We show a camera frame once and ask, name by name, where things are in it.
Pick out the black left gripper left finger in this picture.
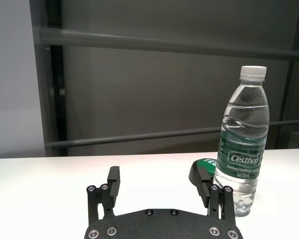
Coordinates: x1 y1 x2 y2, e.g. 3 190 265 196
86 166 122 223

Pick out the thick grey horizontal rail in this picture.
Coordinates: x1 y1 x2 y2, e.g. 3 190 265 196
38 26 299 62

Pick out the dark horizontal wall rail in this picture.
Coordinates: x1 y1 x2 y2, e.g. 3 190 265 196
46 119 299 148

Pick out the green push button black base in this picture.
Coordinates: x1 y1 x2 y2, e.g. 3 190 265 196
188 157 218 186

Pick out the dark vertical wall post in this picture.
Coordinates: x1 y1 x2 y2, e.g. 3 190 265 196
49 44 67 157

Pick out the clear water bottle green label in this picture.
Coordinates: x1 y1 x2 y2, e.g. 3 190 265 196
212 65 270 217

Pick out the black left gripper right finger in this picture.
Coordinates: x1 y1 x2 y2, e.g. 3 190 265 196
195 166 237 222

